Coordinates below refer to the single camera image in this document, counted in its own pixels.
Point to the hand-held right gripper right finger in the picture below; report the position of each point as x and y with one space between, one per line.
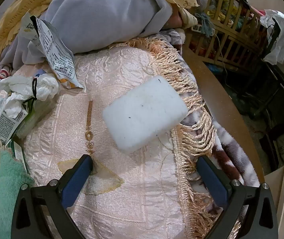
211 179

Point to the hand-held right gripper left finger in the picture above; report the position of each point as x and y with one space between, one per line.
76 179

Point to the white carton with green stripe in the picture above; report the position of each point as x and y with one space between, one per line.
19 155

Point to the green and white tissue pack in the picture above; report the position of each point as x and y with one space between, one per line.
31 124

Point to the white foam block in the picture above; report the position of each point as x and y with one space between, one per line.
144 112

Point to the pink fringed bedspread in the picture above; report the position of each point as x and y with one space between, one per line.
132 179

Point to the green fluffy towel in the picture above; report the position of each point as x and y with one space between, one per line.
9 179

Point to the grey milk carton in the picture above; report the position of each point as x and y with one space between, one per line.
6 124

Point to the wooden bed footboard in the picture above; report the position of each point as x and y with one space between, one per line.
219 84

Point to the black metal stand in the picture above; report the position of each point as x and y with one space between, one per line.
276 84

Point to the white bottle with red label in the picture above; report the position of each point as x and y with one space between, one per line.
3 74

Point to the white printed snack packet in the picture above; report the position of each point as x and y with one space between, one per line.
57 52

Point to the wooden crib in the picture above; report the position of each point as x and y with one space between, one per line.
234 42

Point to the white power strip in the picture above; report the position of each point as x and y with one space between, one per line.
199 28

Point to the grey fleece blanket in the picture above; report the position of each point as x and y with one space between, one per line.
102 17

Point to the yellow quilted blanket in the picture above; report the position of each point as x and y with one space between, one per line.
14 22

